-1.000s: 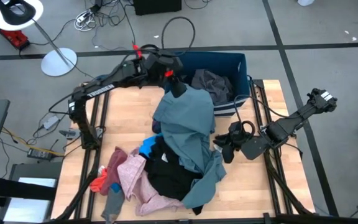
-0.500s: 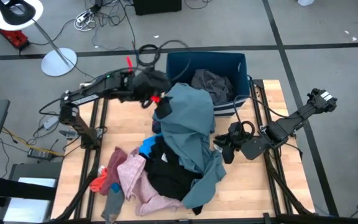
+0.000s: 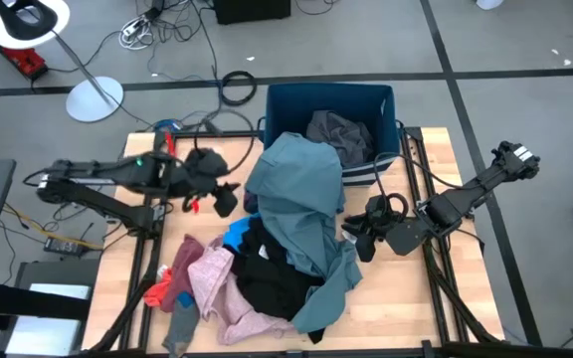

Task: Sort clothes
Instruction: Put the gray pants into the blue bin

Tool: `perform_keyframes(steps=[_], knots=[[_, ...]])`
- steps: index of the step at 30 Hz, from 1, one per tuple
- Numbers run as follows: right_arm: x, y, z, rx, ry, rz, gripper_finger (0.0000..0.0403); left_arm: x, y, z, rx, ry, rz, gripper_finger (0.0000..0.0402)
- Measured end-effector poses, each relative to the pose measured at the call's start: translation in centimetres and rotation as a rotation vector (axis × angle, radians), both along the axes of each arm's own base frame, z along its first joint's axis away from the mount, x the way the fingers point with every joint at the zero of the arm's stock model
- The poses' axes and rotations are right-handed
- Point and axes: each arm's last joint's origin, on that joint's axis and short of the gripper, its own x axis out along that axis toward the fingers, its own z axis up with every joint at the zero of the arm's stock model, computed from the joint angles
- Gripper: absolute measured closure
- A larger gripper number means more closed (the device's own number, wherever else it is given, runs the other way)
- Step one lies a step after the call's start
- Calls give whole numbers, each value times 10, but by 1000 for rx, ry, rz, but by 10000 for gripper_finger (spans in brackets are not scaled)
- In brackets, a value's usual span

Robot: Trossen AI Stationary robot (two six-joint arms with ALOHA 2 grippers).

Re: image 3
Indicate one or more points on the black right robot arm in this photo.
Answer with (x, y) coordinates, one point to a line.
(450, 209)

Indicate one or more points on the white floor lamp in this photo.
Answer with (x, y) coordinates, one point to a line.
(95, 99)

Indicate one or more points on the black garment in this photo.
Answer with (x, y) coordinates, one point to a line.
(271, 283)

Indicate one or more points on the maroon garment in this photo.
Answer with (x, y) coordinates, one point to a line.
(184, 268)

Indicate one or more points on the orange-red beanie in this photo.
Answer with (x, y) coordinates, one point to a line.
(157, 293)

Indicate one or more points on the dark grey garment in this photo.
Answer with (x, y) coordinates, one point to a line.
(341, 136)

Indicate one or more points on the red toolbox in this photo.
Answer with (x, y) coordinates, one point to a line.
(30, 62)

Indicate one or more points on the navy white striped fabric bin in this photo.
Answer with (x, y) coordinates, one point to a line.
(291, 107)

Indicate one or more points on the black aluminium table frame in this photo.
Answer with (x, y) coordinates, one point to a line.
(182, 134)

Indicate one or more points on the grey sock blue heel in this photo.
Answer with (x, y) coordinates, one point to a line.
(183, 325)

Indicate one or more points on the white rounded object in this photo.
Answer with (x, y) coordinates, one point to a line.
(489, 4)

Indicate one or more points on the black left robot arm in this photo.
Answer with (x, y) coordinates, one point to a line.
(97, 171)

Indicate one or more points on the black side table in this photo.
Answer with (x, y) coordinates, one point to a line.
(57, 273)

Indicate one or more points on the black box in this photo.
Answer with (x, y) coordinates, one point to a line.
(251, 10)

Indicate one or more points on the dark sock purple toe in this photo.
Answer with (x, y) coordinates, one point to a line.
(250, 203)

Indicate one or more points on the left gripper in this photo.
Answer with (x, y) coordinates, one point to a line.
(197, 174)

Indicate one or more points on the bright blue garment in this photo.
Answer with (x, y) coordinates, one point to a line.
(234, 233)

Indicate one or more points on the black power supply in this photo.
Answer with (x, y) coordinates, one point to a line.
(62, 247)

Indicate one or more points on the teal garment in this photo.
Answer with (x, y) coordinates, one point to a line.
(296, 199)

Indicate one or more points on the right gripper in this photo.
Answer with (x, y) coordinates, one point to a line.
(383, 214)

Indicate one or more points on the pink garment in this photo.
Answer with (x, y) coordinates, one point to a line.
(207, 273)

